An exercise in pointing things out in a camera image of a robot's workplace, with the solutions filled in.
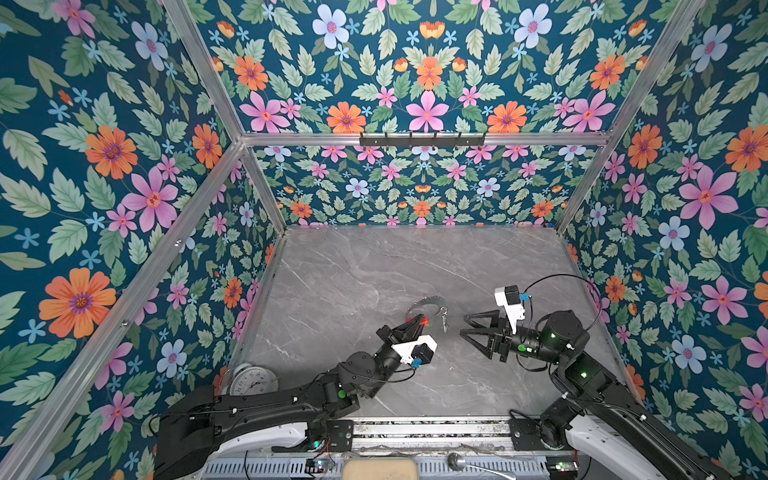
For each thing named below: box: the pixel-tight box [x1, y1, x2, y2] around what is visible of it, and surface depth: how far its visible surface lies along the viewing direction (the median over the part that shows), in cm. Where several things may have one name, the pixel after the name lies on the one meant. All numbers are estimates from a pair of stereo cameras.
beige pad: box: [342, 458, 419, 480], surface depth 68 cm
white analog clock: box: [229, 362, 279, 396], surface depth 81 cm
